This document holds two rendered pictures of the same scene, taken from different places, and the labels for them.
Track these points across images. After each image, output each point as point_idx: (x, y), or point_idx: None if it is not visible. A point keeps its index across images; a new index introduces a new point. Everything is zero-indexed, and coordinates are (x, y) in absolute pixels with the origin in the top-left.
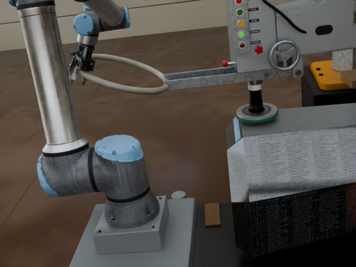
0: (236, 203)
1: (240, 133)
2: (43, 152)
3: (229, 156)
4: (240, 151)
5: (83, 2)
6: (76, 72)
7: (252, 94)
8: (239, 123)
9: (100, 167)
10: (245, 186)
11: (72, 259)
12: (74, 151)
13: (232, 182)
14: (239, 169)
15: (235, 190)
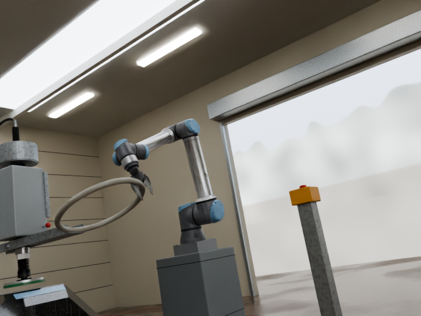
0: None
1: (55, 286)
2: (216, 197)
3: (72, 300)
4: (71, 291)
5: (164, 142)
6: (145, 185)
7: (29, 261)
8: (34, 289)
9: None
10: (90, 308)
11: (228, 247)
12: (205, 200)
13: (88, 312)
14: (81, 302)
15: (92, 315)
